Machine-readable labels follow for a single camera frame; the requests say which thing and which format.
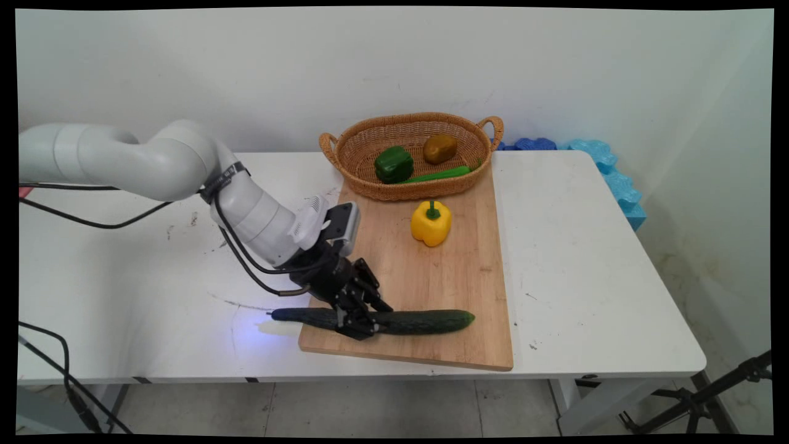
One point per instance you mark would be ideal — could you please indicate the dark green cucumber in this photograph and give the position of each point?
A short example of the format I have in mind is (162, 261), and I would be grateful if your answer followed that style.
(419, 322)

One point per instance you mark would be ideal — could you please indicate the light blue foam mat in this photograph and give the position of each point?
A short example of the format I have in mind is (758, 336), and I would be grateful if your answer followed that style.
(619, 185)

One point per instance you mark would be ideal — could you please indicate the wooden cutting board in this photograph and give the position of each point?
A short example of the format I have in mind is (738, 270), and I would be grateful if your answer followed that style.
(431, 277)

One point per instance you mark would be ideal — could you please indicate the green bell pepper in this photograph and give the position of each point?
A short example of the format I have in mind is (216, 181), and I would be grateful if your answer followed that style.
(394, 164)

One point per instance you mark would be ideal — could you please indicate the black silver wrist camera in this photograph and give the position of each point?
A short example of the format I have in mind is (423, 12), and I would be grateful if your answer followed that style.
(343, 227)

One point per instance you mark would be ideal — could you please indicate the black tripod stand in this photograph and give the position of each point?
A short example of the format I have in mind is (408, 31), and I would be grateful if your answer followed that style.
(696, 401)

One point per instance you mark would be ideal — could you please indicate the woven wicker basket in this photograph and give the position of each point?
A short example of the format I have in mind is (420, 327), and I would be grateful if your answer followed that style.
(425, 126)

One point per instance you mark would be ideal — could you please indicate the light green chili pepper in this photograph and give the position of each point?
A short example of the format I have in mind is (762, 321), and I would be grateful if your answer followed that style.
(441, 174)

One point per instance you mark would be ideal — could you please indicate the brown potato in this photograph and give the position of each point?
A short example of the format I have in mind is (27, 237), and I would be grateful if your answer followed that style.
(439, 148)

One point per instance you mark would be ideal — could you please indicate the dark blue foam mat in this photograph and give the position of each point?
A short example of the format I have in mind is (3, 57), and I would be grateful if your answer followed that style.
(533, 143)

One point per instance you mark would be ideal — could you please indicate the yellow bell pepper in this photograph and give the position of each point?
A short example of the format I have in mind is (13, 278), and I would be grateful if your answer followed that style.
(430, 225)

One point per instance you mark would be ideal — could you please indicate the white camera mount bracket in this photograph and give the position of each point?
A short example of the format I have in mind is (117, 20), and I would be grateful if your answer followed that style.
(308, 222)

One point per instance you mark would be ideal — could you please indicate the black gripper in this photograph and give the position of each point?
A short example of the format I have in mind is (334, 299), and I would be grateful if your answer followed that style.
(323, 274)

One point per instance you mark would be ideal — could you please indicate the slanted white table leg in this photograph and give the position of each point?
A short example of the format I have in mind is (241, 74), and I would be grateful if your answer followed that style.
(598, 404)

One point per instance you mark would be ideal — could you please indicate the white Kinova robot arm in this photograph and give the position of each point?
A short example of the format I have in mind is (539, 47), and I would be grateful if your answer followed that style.
(172, 172)

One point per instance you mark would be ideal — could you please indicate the grey table leg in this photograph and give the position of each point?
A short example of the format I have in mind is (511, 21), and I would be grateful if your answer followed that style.
(68, 407)

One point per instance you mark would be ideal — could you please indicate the pink block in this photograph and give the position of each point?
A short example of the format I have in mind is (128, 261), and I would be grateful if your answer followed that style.
(24, 192)

